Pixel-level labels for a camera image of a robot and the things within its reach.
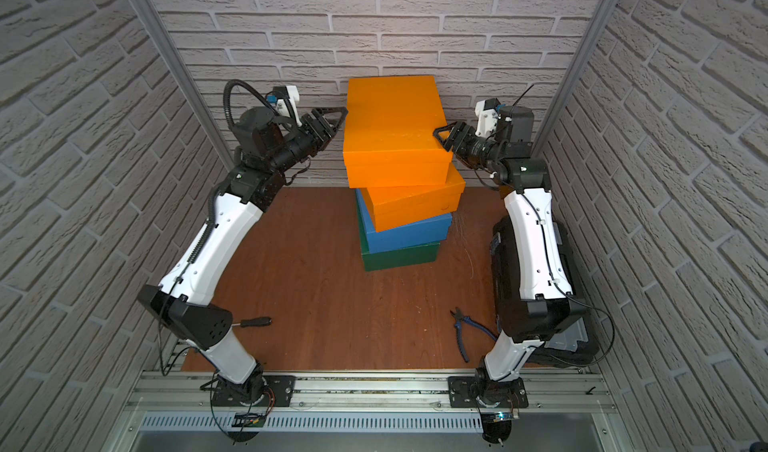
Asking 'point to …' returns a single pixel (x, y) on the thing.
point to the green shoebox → (395, 258)
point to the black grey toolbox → (569, 348)
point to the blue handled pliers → (462, 319)
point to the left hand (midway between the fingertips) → (351, 108)
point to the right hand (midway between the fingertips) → (447, 137)
